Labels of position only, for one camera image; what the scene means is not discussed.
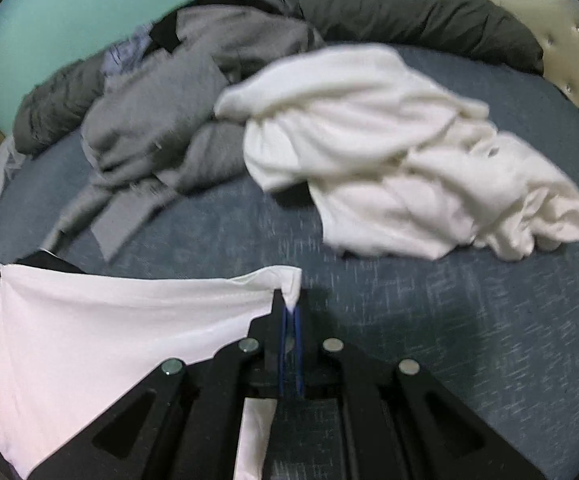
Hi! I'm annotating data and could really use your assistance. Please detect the grey sweatshirt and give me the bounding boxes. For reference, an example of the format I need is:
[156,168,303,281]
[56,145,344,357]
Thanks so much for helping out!
[43,10,324,260]

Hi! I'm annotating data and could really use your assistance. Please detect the blue-grey bed sheet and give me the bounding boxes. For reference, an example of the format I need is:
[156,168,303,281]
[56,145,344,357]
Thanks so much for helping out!
[0,44,579,480]

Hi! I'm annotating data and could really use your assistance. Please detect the black garment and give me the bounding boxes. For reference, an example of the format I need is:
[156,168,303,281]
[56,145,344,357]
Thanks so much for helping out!
[144,0,281,56]

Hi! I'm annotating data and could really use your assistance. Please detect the dark grey rolled duvet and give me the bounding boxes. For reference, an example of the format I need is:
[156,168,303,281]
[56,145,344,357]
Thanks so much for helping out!
[13,0,544,155]

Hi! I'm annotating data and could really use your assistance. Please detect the white long sleeve garment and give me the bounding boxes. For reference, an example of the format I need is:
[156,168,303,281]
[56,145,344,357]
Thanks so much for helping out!
[215,44,579,261]

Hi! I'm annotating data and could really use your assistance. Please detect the white polo shirt black collar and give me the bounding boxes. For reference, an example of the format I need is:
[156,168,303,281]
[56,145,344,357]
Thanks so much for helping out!
[0,263,303,478]

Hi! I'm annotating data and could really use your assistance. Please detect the blue-purple crumpled garment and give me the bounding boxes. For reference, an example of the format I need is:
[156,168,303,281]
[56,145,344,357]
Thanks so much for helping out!
[101,23,152,77]

